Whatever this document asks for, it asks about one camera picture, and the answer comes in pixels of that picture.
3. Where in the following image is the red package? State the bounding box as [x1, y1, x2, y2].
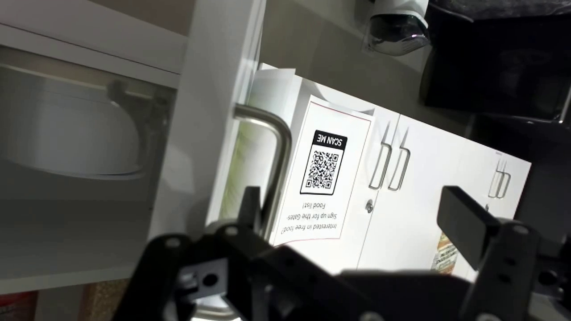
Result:
[0, 289, 38, 321]

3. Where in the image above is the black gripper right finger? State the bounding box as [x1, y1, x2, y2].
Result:
[435, 184, 540, 321]

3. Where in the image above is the white QR code poster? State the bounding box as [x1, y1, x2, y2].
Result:
[269, 95, 374, 247]

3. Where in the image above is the orange printed sticker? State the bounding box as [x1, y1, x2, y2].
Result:
[435, 232, 460, 277]

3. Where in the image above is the black appliance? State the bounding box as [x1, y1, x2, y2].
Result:
[417, 0, 571, 122]

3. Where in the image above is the brown cork item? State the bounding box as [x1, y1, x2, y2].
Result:
[78, 277, 131, 321]

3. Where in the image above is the tray with items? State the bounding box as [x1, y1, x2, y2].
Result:
[361, 0, 431, 57]

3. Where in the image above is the steel handle of QR door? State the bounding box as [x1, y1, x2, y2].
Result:
[365, 122, 395, 193]

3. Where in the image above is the white cabinet door QR poster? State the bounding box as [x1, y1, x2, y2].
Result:
[267, 77, 401, 277]

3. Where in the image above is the white cabinet door orange sticker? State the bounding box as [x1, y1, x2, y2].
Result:
[354, 113, 533, 286]

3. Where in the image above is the white cabinet shelf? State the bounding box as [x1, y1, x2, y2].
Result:
[0, 22, 183, 93]

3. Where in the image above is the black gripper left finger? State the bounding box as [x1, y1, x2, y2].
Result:
[235, 184, 263, 238]

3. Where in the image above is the white bowl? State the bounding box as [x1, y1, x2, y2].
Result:
[0, 63, 146, 182]

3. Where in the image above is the steel handle of sticker door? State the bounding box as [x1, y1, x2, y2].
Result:
[386, 127, 413, 195]

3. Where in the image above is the brushed steel door handle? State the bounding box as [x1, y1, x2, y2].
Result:
[231, 102, 294, 241]

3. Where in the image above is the distant steel door handle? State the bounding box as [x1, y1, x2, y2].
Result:
[495, 166, 513, 202]
[485, 159, 504, 202]

